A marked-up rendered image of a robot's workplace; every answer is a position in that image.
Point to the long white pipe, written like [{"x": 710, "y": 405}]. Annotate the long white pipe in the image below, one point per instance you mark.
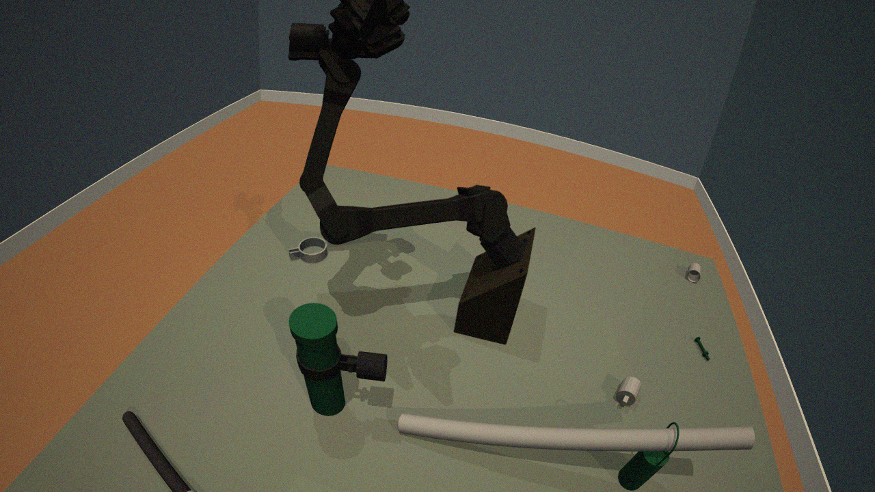
[{"x": 586, "y": 439}]

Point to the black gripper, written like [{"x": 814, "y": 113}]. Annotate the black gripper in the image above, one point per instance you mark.
[{"x": 356, "y": 23}]

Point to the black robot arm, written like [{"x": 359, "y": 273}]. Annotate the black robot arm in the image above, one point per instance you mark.
[{"x": 484, "y": 210}]

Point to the dark green bolt with nut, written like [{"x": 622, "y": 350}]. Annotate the dark green bolt with nut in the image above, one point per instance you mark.
[{"x": 705, "y": 353}]

